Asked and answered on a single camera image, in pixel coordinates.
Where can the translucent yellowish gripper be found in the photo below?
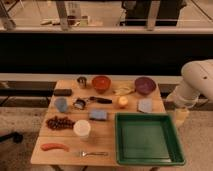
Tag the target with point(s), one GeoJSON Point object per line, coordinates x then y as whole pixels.
{"type": "Point", "coordinates": [180, 116]}

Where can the red chili pepper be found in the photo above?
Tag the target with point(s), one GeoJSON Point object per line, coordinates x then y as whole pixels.
{"type": "Point", "coordinates": [51, 146]}

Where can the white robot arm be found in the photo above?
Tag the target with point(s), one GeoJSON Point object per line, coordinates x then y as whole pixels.
{"type": "Point", "coordinates": [197, 79]}

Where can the purple bowl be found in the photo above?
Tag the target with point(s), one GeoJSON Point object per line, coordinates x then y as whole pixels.
{"type": "Point", "coordinates": [145, 85]}

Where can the red bowl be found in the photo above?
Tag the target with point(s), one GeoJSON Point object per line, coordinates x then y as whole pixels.
{"type": "Point", "coordinates": [101, 84]}

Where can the grey blue cloth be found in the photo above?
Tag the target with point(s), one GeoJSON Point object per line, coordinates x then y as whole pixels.
{"type": "Point", "coordinates": [145, 105]}

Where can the green plastic tray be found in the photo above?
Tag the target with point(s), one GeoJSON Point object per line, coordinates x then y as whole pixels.
{"type": "Point", "coordinates": [147, 140]}

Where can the yellow apple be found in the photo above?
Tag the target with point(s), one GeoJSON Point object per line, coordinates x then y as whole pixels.
{"type": "Point", "coordinates": [122, 101]}

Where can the yellow banana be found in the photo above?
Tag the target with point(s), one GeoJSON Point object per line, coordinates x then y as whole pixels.
{"type": "Point", "coordinates": [123, 90]}

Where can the blue sponge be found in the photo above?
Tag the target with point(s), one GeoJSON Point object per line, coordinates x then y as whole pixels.
{"type": "Point", "coordinates": [98, 115]}

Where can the white plastic cup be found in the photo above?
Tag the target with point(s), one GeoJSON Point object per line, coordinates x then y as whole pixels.
{"type": "Point", "coordinates": [82, 128]}

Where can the wooden table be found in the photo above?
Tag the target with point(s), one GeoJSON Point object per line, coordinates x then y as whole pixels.
{"type": "Point", "coordinates": [102, 135]}

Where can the silver fork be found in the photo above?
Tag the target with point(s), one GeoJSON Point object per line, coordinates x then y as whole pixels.
{"type": "Point", "coordinates": [84, 154]}

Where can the small metal cup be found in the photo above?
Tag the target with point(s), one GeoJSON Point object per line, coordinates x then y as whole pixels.
{"type": "Point", "coordinates": [82, 81]}

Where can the black rectangular block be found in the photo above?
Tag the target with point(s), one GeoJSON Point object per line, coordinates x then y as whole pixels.
{"type": "Point", "coordinates": [62, 92]}

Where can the bunch of dark grapes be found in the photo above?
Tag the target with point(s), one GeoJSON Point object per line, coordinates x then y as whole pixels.
{"type": "Point", "coordinates": [59, 123]}

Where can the black handled tool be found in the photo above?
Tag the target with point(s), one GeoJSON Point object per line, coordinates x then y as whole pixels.
{"type": "Point", "coordinates": [100, 100]}

